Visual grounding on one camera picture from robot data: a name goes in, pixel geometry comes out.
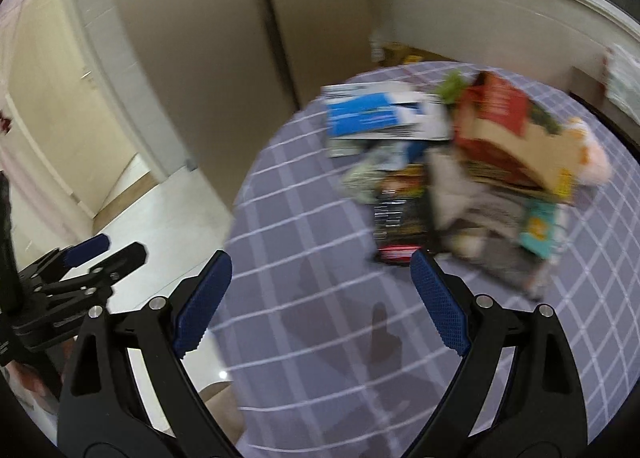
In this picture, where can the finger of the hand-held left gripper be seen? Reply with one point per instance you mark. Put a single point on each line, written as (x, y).
(87, 248)
(120, 260)

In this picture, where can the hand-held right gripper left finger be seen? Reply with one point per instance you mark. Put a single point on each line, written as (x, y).
(202, 303)

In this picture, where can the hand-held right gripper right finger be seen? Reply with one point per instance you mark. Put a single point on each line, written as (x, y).
(440, 308)

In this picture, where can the blue and white medicine box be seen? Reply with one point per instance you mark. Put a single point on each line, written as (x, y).
(365, 113)

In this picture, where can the grey white snack bag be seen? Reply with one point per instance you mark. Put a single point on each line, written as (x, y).
(480, 218)

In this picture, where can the black snack packet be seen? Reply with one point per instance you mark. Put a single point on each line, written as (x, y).
(400, 208)

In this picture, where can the teal packet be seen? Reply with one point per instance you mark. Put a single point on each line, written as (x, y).
(540, 228)

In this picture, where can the crumpled green and white wrapper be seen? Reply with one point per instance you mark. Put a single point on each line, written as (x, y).
(365, 178)

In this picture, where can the cream door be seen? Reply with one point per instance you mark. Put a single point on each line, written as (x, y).
(50, 88)

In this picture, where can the red and brown cardboard box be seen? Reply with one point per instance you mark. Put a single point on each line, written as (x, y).
(500, 138)

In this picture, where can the orange snack packet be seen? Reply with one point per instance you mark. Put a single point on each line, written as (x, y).
(592, 158)

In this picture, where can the green leaf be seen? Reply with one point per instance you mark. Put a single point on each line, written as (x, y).
(452, 86)

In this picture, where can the brown refrigerator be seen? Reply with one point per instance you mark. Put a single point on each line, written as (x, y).
(200, 38)

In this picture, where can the dark brown cabinet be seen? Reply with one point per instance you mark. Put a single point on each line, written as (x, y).
(585, 83)

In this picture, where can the white plastic bag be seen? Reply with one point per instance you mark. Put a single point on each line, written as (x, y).
(625, 78)

